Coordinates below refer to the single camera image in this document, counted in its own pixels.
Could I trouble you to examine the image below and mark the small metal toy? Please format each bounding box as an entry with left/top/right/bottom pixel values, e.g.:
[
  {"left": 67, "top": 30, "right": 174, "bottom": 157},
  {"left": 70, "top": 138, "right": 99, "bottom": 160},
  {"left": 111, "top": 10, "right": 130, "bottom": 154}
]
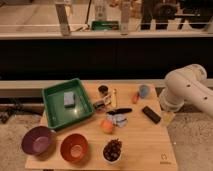
[{"left": 93, "top": 98, "right": 111, "bottom": 111}]

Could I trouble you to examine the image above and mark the orange carrot toy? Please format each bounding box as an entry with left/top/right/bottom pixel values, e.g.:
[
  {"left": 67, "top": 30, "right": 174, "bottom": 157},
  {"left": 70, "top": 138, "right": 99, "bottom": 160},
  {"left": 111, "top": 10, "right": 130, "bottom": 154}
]
[{"left": 132, "top": 92, "right": 139, "bottom": 104}]

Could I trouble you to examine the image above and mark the purple bowl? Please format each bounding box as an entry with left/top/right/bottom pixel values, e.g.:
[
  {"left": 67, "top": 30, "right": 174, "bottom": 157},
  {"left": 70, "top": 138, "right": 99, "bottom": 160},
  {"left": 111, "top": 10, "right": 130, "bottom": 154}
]
[{"left": 21, "top": 126, "right": 55, "bottom": 156}]

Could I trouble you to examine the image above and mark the wooden spatula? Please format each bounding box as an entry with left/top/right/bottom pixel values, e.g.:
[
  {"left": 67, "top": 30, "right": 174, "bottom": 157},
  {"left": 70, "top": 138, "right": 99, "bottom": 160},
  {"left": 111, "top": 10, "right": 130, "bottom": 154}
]
[{"left": 111, "top": 89, "right": 117, "bottom": 108}]

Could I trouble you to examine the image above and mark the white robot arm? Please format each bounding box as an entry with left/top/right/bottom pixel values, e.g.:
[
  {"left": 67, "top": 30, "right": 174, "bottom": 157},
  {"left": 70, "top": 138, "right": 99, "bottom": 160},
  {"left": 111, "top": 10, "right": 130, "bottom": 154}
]
[{"left": 159, "top": 64, "right": 213, "bottom": 118}]

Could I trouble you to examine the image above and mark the green crate in background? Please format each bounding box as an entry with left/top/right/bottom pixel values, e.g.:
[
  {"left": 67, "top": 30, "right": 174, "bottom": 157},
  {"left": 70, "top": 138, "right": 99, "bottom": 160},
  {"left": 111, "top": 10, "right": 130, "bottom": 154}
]
[{"left": 91, "top": 21, "right": 119, "bottom": 30}]

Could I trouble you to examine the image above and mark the blue sponge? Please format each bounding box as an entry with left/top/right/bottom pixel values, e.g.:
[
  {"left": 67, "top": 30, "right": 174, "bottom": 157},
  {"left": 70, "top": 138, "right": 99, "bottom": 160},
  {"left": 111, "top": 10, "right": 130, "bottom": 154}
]
[{"left": 64, "top": 91, "right": 75, "bottom": 107}]

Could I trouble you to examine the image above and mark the orange fruit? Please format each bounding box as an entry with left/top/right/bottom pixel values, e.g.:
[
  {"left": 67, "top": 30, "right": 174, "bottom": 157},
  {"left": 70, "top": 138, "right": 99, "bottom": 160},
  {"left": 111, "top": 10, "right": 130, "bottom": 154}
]
[{"left": 101, "top": 119, "right": 114, "bottom": 134}]

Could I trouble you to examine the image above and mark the green plastic tray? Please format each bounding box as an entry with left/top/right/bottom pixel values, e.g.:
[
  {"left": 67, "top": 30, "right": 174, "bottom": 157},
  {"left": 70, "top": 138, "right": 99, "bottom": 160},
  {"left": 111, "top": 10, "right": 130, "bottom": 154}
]
[{"left": 42, "top": 78, "right": 94, "bottom": 131}]

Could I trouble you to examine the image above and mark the blue cup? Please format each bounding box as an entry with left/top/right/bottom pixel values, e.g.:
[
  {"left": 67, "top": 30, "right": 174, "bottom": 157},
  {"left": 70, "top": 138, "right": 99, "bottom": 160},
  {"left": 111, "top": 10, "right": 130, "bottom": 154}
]
[{"left": 139, "top": 85, "right": 150, "bottom": 98}]

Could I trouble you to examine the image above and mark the white bowl of grapes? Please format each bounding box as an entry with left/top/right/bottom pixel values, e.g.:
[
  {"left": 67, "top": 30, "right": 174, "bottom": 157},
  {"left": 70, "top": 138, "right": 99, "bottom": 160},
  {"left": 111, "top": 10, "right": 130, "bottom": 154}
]
[{"left": 103, "top": 139, "right": 122, "bottom": 163}]

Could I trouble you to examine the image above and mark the orange bowl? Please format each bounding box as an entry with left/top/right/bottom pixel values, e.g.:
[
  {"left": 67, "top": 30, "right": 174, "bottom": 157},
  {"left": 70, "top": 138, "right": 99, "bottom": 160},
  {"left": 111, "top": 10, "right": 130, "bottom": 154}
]
[{"left": 60, "top": 133, "right": 88, "bottom": 163}]

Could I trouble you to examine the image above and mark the small dark cup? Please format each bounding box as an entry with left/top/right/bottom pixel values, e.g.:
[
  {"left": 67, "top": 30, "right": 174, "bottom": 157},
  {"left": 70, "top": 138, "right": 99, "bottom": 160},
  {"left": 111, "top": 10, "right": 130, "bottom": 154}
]
[{"left": 98, "top": 85, "right": 108, "bottom": 96}]

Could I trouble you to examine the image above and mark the black handled knife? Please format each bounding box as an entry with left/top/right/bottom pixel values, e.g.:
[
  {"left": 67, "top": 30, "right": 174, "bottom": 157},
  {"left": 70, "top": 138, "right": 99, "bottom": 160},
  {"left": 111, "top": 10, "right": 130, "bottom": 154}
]
[{"left": 106, "top": 108, "right": 132, "bottom": 115}]

